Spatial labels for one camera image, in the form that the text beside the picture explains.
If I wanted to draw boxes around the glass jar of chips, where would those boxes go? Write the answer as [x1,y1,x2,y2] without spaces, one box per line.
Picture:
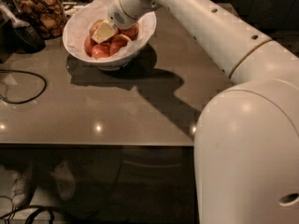
[13,0,66,39]

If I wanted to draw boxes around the right white shoe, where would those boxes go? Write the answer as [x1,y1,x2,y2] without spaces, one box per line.
[50,161,76,201]

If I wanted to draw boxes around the white shoe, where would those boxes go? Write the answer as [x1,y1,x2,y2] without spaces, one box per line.
[50,161,76,201]
[12,166,33,209]

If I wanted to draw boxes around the white ceramic bowl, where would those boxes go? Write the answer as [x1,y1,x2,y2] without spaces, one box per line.
[62,0,158,72]

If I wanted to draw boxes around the left edge red apple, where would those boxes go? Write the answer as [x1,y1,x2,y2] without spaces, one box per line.
[84,35,96,56]

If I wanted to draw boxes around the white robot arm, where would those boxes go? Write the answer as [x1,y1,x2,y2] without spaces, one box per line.
[108,0,299,224]

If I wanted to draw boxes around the black cable on table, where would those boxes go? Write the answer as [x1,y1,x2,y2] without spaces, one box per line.
[0,68,48,105]

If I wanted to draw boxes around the left white shoe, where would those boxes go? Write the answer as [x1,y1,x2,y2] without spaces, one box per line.
[12,166,33,209]

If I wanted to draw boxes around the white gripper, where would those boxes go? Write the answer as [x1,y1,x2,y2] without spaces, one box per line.
[92,0,159,43]

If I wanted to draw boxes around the black cables on floor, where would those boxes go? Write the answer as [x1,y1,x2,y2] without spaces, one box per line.
[0,168,129,224]

